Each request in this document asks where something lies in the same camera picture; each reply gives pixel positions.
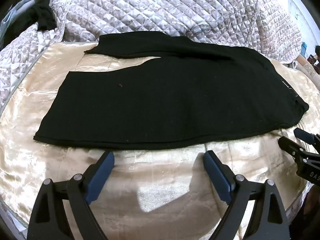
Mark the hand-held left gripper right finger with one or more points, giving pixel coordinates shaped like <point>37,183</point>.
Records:
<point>217,177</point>

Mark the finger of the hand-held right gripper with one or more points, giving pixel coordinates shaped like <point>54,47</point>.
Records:
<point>306,135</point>
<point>291,146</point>

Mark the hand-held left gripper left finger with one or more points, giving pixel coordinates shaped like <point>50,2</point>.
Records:
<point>100,177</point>

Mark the black pants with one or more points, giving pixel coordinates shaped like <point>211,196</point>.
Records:
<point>162,100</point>

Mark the beige satin blanket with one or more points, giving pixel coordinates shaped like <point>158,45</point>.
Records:
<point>155,195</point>

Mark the beige patterned bolster pillow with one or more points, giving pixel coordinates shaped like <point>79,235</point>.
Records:
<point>308,70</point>

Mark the small blue item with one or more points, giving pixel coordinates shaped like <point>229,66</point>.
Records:
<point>303,48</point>

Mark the white board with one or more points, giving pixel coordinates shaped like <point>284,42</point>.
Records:
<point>296,12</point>

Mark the floral quilted blanket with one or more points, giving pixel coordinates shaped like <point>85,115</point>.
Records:
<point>150,5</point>

